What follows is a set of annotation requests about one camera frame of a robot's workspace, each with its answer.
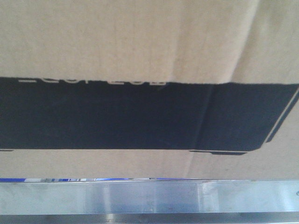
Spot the brown EcoFlow cardboard box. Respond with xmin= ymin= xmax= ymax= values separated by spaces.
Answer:
xmin=0 ymin=0 xmax=299 ymax=179

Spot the metal shelf front rail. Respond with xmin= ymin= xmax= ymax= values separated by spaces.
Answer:
xmin=0 ymin=179 xmax=299 ymax=224

